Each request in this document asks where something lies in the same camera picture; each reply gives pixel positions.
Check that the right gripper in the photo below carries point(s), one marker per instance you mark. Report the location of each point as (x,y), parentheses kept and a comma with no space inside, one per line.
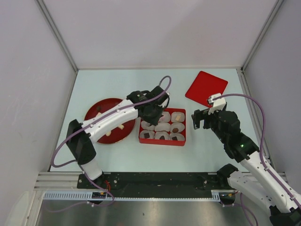
(199,115)

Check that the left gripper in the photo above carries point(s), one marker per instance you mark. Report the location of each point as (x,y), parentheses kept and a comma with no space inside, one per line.
(154,121)

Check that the red chocolate box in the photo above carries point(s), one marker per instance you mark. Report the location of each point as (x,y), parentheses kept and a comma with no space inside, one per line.
(166,142)

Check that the milk leaf shaped chocolate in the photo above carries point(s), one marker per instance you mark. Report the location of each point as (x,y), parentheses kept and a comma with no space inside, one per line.
(175,130)

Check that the red box lid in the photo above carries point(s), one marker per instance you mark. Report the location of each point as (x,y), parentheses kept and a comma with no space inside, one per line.
(204,86)

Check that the round red plate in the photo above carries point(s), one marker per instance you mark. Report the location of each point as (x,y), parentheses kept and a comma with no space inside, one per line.
(117,134)

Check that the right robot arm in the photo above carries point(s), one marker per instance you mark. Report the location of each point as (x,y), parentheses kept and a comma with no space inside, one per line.
(270,192)

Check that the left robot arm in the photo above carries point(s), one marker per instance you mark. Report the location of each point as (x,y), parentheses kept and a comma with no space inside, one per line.
(82,136)

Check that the white paper cup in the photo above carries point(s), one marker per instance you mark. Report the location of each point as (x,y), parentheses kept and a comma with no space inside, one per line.
(174,115)
(167,117)
(179,136)
(158,134)
(152,134)
(163,126)
(147,126)
(178,125)

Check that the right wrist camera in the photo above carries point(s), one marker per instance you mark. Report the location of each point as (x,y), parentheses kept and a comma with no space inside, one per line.
(217,103)

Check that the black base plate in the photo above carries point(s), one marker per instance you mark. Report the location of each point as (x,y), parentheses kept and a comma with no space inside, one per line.
(163,184)

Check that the grey cable duct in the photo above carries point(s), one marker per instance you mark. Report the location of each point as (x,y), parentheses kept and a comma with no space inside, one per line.
(102,196)

